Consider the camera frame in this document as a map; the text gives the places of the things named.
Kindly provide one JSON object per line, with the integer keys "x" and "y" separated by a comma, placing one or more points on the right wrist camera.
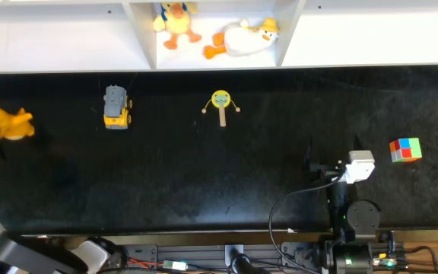
{"x": 359, "y": 165}

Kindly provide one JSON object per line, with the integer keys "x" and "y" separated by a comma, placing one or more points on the many-coloured puzzle cube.
{"x": 405, "y": 150}

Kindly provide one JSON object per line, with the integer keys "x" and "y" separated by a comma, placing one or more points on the yellow rattle drum toy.
{"x": 221, "y": 99}

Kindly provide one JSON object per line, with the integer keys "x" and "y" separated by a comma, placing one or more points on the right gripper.
{"x": 325, "y": 168}

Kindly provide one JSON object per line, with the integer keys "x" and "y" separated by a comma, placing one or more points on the white plush duck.
{"x": 245, "y": 40}

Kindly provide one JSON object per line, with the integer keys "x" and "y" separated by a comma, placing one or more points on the mounting rail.
{"x": 204, "y": 255}

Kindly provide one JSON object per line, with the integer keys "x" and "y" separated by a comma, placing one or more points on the yellow plush duck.
{"x": 177, "y": 23}

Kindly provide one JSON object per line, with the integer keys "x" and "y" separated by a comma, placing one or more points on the yellow rubber duck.
{"x": 10, "y": 123}

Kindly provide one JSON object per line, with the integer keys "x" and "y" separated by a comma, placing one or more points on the grey and yellow toy truck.
{"x": 115, "y": 102}

